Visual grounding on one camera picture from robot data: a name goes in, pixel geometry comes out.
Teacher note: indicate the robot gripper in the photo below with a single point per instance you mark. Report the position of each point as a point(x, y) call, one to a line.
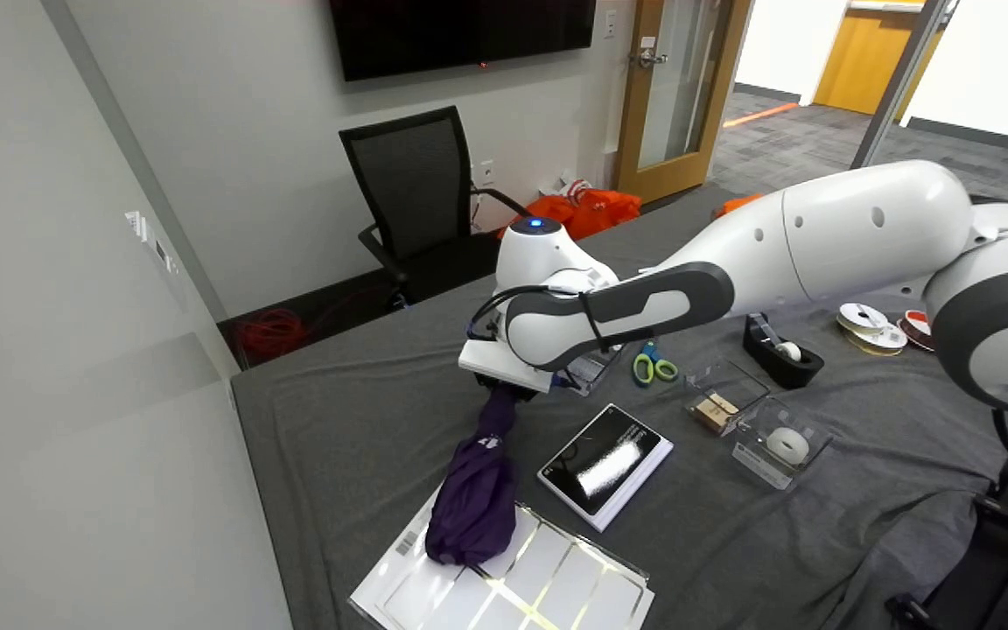
point(508, 370)

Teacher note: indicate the purple cloth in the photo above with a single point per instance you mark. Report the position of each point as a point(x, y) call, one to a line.
point(473, 502)

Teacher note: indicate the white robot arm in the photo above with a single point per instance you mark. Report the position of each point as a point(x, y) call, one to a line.
point(856, 232)

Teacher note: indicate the clear organizer tray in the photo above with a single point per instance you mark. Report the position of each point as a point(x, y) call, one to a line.
point(588, 373)

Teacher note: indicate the green blue scissors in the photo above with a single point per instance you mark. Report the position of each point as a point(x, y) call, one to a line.
point(654, 370)

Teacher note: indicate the orange plastic bag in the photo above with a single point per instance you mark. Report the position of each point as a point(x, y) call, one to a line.
point(586, 212)

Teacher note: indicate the black office chair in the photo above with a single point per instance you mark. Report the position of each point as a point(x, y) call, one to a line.
point(418, 187)

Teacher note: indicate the tan sticky note pad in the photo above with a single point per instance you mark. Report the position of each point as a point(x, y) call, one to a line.
point(714, 410)

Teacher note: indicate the clear box with notes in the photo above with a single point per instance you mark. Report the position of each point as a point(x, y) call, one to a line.
point(731, 405)

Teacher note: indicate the white storage tray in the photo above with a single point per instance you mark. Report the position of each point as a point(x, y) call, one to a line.
point(552, 590)

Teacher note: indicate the black tape dispenser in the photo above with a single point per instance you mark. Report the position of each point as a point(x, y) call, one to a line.
point(784, 364)

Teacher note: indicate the white tape roll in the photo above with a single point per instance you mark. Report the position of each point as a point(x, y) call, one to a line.
point(788, 351)

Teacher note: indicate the clear plastic box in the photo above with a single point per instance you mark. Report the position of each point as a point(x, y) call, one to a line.
point(777, 449)

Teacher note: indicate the white roll in box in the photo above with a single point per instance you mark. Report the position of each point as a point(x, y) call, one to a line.
point(784, 447)

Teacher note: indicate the grey tablecloth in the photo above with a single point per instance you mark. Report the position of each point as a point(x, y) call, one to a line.
point(762, 547)

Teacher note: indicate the wooden glass door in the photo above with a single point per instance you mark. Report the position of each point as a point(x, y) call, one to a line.
point(681, 93)

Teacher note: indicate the orange white ribbon spool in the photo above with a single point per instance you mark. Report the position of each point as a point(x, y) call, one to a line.
point(917, 329)

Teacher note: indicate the yellow wooden door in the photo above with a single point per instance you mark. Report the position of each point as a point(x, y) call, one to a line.
point(865, 57)

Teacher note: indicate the grey metal pole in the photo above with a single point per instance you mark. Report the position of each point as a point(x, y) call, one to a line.
point(901, 76)

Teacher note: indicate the white wall outlet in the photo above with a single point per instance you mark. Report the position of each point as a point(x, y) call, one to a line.
point(489, 169)

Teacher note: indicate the black wall television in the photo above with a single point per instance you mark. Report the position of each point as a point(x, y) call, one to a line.
point(455, 35)

